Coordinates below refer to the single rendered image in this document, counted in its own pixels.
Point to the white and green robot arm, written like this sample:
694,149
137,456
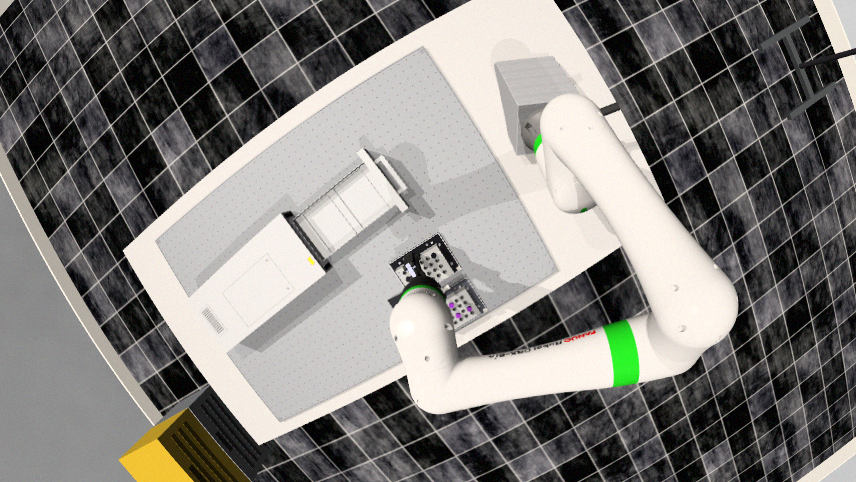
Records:
692,300

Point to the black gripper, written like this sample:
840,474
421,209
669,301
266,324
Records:
411,263

